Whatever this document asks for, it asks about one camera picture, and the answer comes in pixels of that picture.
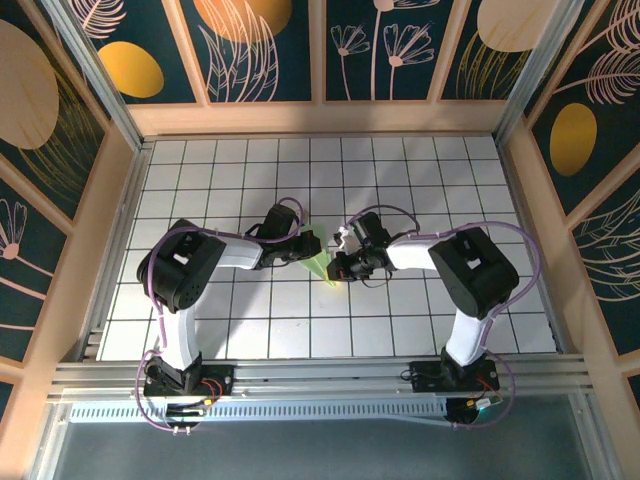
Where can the light green paper sheet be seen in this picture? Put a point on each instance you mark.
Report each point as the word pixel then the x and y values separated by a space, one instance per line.
pixel 320 267

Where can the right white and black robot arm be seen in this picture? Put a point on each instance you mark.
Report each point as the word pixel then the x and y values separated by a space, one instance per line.
pixel 475 275

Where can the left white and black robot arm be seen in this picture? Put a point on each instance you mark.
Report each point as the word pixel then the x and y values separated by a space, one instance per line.
pixel 180 270

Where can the wide aluminium frame rail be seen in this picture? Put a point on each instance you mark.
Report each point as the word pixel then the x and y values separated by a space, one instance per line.
pixel 325 380

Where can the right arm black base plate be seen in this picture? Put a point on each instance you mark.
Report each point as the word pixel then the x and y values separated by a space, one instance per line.
pixel 425 380

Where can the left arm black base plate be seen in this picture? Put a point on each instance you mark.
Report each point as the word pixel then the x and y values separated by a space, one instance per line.
pixel 225 375

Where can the aluminium side rail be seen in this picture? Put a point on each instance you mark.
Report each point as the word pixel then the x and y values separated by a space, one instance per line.
pixel 517 190
pixel 134 190

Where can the aluminium corner post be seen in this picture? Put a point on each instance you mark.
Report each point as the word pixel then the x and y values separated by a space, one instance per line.
pixel 534 75
pixel 98 75

